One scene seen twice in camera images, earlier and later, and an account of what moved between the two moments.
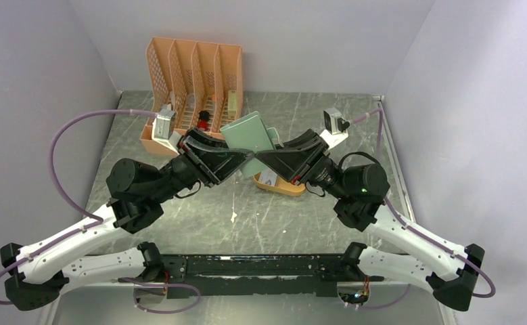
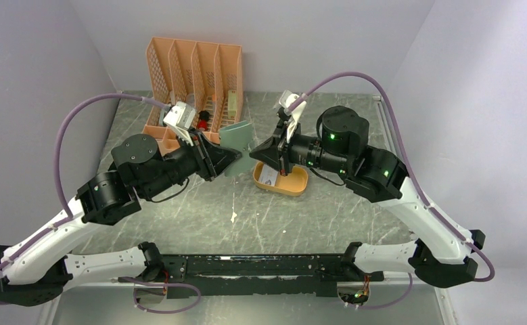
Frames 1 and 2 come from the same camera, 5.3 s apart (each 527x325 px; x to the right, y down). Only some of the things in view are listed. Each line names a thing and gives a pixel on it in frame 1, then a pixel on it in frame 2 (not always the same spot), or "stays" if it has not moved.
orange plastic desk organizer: x=201 y=82 stays
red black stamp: x=203 y=116 stays
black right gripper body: x=325 y=173 to x=306 y=150
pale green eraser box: x=232 y=104 stays
